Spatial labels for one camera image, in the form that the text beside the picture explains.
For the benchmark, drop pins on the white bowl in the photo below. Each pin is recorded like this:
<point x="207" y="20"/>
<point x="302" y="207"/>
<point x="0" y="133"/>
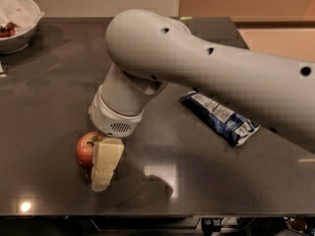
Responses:
<point x="17" y="42"/>

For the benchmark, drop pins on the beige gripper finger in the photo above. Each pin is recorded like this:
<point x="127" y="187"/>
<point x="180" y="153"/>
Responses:
<point x="106" y="156"/>

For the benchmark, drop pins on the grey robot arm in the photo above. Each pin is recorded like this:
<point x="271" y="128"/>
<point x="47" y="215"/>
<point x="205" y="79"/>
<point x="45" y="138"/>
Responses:
<point x="149" y="51"/>

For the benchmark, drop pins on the white napkin in bowl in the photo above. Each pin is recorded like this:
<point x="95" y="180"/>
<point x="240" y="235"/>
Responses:
<point x="25" y="13"/>

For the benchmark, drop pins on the red strawberries in bowl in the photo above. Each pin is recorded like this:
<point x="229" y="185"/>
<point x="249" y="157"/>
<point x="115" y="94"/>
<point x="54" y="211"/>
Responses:
<point x="9" y="30"/>

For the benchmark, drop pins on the red apple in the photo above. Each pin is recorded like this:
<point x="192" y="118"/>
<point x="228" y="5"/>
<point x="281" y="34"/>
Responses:
<point x="85" y="148"/>

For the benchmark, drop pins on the blue chip bag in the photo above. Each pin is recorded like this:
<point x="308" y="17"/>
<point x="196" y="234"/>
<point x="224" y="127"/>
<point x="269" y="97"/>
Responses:
<point x="233" y="127"/>

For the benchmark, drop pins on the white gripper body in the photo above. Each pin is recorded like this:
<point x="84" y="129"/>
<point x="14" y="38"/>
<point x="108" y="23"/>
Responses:
<point x="109" y="119"/>

